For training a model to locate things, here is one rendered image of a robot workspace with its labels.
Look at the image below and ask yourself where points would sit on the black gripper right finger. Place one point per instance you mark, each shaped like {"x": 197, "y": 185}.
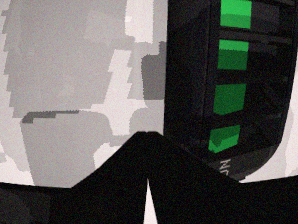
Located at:
{"x": 187, "y": 191}

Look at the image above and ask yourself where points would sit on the dark grey controller unit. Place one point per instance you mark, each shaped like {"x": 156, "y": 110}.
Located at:
{"x": 230, "y": 67}

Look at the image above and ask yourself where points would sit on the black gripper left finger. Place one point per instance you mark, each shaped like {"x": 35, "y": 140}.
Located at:
{"x": 115, "y": 193}

